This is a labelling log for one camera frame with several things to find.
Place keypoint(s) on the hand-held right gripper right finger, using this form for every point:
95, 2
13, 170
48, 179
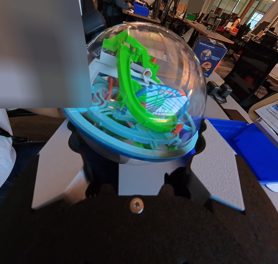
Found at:
216, 175

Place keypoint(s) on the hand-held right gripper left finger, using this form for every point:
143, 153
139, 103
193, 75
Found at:
57, 172

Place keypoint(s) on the clear plastic maze ball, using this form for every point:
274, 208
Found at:
147, 94

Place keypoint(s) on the blue plastic bin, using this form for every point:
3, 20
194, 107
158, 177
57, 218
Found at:
245, 142

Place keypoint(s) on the person's white shirt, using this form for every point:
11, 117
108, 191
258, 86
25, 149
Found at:
5, 151

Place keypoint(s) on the wooden board with paper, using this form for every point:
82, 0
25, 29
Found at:
265, 116

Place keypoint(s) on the dark blue printed box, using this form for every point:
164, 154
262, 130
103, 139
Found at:
208, 55

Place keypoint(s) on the long wooden work table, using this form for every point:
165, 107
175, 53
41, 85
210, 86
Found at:
208, 30

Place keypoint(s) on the green box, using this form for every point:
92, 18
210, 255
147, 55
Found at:
190, 16

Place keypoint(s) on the small blue storage bin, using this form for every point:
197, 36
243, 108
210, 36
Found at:
141, 9

